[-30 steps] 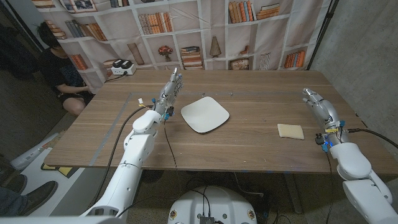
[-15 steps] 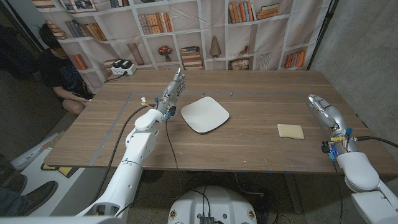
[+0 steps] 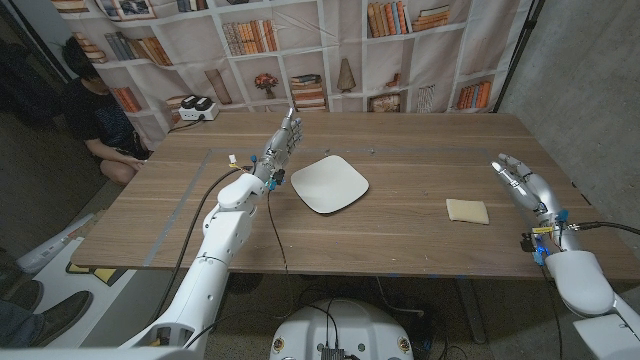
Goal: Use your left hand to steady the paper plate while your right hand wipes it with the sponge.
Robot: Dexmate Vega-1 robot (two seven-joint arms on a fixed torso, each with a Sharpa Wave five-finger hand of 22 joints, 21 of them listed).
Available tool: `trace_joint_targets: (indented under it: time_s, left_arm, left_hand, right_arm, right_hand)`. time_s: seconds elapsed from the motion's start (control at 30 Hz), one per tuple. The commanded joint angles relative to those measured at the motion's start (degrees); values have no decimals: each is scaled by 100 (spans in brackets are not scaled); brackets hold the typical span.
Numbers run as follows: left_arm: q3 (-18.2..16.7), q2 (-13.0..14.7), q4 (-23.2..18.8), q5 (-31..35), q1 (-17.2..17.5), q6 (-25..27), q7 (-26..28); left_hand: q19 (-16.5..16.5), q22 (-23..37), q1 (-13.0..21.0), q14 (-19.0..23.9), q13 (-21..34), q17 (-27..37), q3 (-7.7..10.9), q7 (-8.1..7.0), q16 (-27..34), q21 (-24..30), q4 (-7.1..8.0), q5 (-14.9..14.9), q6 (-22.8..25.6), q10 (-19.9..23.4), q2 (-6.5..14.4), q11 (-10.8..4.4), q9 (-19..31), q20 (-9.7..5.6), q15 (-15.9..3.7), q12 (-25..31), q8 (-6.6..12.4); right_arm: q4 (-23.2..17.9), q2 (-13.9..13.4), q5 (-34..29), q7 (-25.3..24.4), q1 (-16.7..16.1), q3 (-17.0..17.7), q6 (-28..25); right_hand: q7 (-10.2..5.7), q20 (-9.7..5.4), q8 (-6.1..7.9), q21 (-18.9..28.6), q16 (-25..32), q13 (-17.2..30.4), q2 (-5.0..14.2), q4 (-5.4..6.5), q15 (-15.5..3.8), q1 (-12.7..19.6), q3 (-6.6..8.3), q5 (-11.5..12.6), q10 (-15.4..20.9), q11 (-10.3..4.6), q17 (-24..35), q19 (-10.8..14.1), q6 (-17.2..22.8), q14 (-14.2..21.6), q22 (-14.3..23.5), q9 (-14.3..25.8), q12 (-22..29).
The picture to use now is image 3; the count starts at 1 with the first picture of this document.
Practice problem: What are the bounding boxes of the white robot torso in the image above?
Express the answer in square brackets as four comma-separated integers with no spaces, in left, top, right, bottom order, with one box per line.
[268,298,415,360]

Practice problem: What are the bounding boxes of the black torso cable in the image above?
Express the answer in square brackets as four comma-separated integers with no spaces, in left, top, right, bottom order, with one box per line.
[304,298,341,349]

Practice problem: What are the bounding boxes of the person in black shirt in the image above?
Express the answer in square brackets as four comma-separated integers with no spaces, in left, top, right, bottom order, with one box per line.
[60,35,154,187]

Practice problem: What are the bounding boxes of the long white floor device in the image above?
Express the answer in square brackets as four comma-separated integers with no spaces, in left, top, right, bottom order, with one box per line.
[15,213,96,274]

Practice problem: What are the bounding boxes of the grey table leg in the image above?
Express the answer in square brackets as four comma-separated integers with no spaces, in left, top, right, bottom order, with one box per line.
[455,278,489,345]

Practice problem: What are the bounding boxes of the black power strip cable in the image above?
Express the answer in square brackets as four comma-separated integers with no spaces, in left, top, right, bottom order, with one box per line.
[167,115,205,135]

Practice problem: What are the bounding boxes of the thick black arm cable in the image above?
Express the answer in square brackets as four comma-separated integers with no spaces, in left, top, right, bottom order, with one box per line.
[567,220,640,237]
[144,166,254,326]

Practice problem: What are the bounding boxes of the white floor panel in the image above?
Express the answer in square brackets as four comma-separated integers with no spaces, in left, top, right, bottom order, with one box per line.
[32,237,139,349]

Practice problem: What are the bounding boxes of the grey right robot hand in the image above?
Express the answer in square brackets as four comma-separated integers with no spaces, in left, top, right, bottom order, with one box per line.
[490,153,584,254]

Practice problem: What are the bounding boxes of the grey floor cable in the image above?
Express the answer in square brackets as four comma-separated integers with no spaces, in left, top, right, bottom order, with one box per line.
[374,276,426,317]

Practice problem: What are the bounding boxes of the person in jeans dark shoes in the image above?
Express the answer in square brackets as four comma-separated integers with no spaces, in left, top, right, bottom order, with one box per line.
[0,278,94,349]

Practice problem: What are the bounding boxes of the black backdrop stand pole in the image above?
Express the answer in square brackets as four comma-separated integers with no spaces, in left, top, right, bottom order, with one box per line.
[492,0,546,114]

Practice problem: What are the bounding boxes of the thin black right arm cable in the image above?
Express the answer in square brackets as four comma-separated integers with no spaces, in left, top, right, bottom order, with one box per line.
[538,264,565,360]

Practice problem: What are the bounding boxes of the white power strip black adapters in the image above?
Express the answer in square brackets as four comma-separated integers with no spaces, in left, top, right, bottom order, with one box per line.
[177,94,221,122]

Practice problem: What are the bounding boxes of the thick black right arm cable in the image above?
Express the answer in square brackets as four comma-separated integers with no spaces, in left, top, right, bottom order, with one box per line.
[567,220,640,237]

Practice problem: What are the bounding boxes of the white square paper plate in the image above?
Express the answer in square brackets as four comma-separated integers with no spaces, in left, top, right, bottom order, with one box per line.
[290,154,371,215]

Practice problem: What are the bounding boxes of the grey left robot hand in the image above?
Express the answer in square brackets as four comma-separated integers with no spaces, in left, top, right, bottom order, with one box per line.
[252,106,304,192]

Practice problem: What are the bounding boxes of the printed bookshelf backdrop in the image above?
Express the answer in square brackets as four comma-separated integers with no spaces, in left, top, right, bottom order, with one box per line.
[49,0,534,149]

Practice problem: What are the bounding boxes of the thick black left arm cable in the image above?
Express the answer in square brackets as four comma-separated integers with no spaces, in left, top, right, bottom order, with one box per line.
[144,166,254,326]

